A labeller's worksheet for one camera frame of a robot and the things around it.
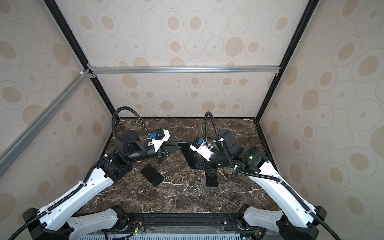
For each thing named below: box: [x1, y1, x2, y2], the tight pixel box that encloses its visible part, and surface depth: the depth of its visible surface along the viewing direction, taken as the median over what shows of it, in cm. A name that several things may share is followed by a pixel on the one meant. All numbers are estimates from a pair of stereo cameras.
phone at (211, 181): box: [206, 173, 218, 188], surface depth 89 cm
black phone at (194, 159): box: [178, 142, 205, 170], surface depth 58 cm
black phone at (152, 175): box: [140, 164, 165, 187], surface depth 90 cm
